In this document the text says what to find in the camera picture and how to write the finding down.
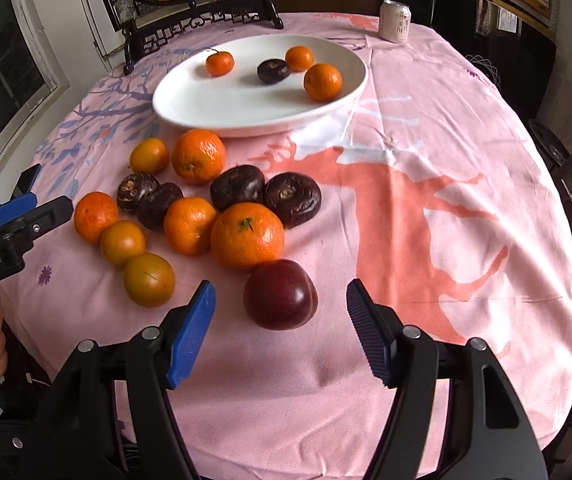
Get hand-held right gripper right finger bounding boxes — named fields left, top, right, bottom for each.
left=346, top=278, right=550, bottom=480

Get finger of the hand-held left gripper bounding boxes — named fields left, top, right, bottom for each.
left=14, top=163, right=42, bottom=197
left=0, top=193, right=75, bottom=247

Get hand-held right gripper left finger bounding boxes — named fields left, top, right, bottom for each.
left=18, top=281, right=217, bottom=480

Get dark red plum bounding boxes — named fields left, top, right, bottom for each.
left=243, top=259, right=319, bottom=331

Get white oval plate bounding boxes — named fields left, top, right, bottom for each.
left=152, top=34, right=369, bottom=139

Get yellow-green tangerine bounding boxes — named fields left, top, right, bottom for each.
left=123, top=253, right=176, bottom=309
left=99, top=220, right=147, bottom=267

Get pink printed tablecloth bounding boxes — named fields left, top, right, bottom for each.
left=30, top=10, right=572, bottom=480

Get dark water chestnut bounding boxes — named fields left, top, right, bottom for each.
left=257, top=59, right=291, bottom=85
left=116, top=173, right=161, bottom=212
left=137, top=182, right=185, bottom=232
left=210, top=164, right=267, bottom=212
left=263, top=172, right=323, bottom=229

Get white framed window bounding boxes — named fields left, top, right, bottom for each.
left=0, top=0, right=73, bottom=176

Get large orange tangerine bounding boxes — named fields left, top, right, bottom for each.
left=210, top=202, right=285, bottom=269

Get small yellow-orange tangerine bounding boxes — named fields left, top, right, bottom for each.
left=129, top=138, right=170, bottom=175

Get small tangerine with stem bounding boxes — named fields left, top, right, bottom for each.
left=205, top=49, right=235, bottom=78

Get small orange tangerine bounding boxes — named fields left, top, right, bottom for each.
left=285, top=45, right=315, bottom=72

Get white drink can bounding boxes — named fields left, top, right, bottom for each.
left=378, top=0, right=412, bottom=44

